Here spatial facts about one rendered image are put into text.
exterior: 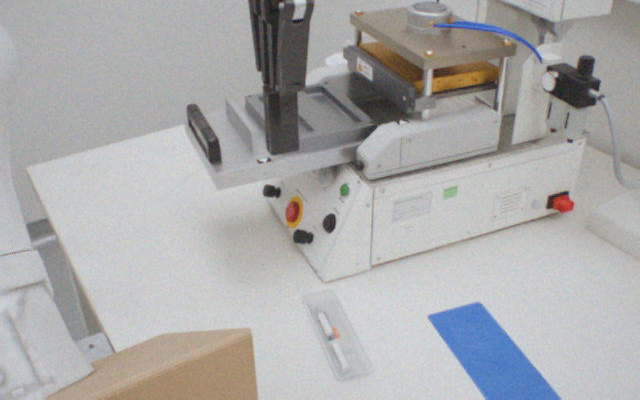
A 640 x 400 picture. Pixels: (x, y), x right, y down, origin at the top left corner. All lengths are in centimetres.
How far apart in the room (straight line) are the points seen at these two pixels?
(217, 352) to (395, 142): 57
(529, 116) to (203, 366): 80
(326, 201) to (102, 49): 149
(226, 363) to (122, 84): 203
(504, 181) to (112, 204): 77
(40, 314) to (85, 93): 185
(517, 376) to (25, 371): 65
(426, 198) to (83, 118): 167
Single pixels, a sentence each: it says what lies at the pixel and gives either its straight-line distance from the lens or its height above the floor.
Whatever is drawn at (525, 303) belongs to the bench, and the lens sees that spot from 111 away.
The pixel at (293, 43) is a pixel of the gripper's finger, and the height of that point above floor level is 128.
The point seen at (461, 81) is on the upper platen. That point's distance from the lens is 112.
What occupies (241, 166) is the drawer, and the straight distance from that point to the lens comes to 99.
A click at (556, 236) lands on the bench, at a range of 128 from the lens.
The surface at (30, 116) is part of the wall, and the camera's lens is 246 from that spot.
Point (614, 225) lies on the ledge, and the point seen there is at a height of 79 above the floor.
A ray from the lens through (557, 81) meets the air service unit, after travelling 108.
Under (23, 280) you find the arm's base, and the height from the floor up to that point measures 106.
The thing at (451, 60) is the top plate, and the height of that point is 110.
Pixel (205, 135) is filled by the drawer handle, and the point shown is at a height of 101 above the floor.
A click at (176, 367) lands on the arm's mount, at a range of 53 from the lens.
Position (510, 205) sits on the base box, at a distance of 123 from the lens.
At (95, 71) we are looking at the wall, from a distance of 246.
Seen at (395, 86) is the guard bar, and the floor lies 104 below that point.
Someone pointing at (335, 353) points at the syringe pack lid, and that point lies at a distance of 95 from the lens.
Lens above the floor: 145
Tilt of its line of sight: 31 degrees down
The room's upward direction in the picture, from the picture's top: 1 degrees counter-clockwise
